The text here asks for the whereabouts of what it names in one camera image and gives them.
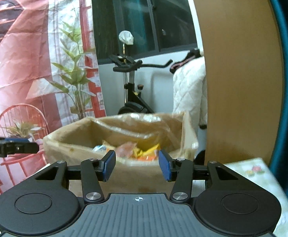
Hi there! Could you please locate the orange snack packet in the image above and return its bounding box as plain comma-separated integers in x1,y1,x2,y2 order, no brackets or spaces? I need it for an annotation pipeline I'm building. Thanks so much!
133,144,161,161

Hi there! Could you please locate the white plastic bag on bike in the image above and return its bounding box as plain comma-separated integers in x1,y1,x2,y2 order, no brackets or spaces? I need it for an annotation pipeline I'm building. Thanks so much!
118,31,134,45

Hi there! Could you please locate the dark window frame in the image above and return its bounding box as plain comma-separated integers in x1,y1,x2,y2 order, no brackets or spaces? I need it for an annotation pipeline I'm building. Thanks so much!
92,0,197,64

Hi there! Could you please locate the black exercise bike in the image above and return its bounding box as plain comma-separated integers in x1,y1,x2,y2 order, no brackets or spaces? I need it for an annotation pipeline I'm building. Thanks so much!
108,54,174,115

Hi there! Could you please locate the taped brown cardboard box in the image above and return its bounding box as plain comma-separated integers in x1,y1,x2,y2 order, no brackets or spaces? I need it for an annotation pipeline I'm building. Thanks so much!
43,112,199,195

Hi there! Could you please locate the yellow snack packet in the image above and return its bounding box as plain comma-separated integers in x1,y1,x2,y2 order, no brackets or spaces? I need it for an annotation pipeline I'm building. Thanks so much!
102,140,116,152

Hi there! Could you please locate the red printed backdrop cloth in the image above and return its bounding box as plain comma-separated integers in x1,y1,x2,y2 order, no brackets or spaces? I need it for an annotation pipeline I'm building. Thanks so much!
0,0,106,195

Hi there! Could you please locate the wooden headboard panel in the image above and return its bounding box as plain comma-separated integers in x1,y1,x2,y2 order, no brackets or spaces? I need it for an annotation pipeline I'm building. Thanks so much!
194,0,283,163

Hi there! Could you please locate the white quilted blanket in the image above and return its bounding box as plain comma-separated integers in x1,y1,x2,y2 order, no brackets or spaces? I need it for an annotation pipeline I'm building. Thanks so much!
173,56,208,130

